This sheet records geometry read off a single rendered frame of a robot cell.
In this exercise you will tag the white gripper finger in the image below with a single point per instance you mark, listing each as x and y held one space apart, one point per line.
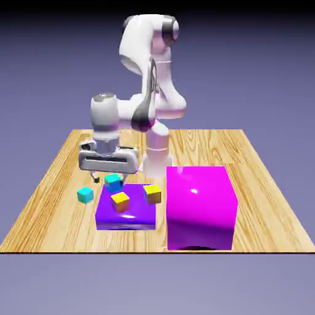
94 177
123 179

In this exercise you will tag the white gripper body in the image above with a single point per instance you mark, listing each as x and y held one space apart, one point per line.
108 163

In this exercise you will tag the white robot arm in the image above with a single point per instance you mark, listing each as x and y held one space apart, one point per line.
150 73

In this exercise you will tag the small cyan cube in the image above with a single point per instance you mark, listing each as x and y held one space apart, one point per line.
85 195
113 182

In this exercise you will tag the small yellow cube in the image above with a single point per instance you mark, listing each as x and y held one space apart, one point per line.
120 201
152 194

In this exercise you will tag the large purple box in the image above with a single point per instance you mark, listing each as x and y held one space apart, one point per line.
133 214

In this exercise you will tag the large magenta box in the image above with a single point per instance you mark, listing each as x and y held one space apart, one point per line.
200 209

